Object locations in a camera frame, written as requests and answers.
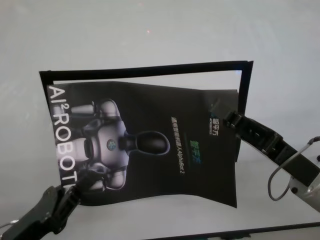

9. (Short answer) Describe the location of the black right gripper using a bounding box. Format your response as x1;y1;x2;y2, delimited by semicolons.
209;98;320;187

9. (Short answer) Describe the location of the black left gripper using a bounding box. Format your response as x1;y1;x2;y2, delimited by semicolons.
0;174;92;240

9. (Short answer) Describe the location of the black robot print poster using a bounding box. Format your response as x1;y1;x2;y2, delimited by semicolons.
46;80;241;209

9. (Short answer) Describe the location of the grey right wrist cable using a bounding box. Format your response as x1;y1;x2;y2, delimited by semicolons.
267;136;320;201

